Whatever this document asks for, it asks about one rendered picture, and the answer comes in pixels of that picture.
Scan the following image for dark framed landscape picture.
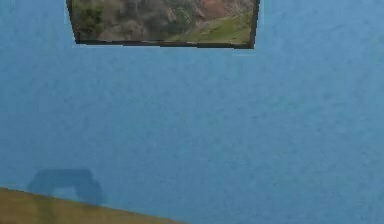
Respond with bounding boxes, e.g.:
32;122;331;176
65;0;261;50

